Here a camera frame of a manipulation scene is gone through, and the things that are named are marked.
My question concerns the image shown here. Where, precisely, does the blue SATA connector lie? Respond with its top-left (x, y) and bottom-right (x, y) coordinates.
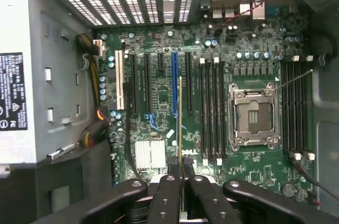
top-left (145, 113), bottom-right (161, 131)

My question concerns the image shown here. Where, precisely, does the short black expansion slot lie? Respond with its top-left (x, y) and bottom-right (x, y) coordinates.
top-left (157, 52), bottom-right (165, 71)

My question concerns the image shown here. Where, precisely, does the green Dell motherboard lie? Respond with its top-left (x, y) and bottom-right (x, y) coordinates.
top-left (94, 24), bottom-right (318, 205)

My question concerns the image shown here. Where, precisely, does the grey metal PC case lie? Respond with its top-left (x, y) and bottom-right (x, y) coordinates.
top-left (0, 0), bottom-right (339, 224)

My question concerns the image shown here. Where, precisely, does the long black expansion slot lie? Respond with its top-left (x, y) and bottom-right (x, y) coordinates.
top-left (184, 51), bottom-right (194, 114)
top-left (143, 53), bottom-right (153, 115)
top-left (129, 53), bottom-right (139, 116)

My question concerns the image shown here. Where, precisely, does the black plastic shroud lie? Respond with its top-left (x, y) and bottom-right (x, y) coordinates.
top-left (0, 139), bottom-right (115, 224)

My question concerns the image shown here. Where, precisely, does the black power supply label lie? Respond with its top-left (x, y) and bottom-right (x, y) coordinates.
top-left (0, 52), bottom-right (29, 131)

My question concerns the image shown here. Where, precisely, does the silver CPU socket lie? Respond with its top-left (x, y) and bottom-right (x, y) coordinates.
top-left (228, 82), bottom-right (282, 153)

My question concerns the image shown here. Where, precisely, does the blue expansion slot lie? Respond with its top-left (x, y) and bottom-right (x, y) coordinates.
top-left (171, 52), bottom-right (179, 119)

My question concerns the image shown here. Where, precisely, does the grey power supply unit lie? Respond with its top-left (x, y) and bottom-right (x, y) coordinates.
top-left (0, 0), bottom-right (93, 166)

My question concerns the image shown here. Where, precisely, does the yellow black power cable bundle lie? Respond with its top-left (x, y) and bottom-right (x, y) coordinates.
top-left (75, 31), bottom-right (111, 151)

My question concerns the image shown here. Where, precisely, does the thick black cable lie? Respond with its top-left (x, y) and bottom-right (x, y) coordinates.
top-left (282, 149), bottom-right (339, 199)

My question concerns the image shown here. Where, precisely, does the white expansion slot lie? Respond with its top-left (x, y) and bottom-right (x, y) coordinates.
top-left (114, 50), bottom-right (126, 111)

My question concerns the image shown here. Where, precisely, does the black RAM slot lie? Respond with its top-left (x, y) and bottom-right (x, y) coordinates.
top-left (287, 56), bottom-right (301, 160)
top-left (219, 58), bottom-right (228, 160)
top-left (206, 57), bottom-right (216, 163)
top-left (281, 58), bottom-right (290, 153)
top-left (301, 55), bottom-right (315, 160)
top-left (212, 56), bottom-right (223, 166)
top-left (199, 58), bottom-right (209, 167)
top-left (293, 58), bottom-right (304, 156)

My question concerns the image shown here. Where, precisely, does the white power connector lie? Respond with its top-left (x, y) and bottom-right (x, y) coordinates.
top-left (92, 39), bottom-right (106, 57)

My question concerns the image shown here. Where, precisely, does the silver finned chipset heatsink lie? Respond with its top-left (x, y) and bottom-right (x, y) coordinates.
top-left (135, 140), bottom-right (167, 169)

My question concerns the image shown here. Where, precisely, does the thin metal locking lever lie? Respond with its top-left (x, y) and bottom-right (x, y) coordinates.
top-left (273, 69), bottom-right (314, 91)

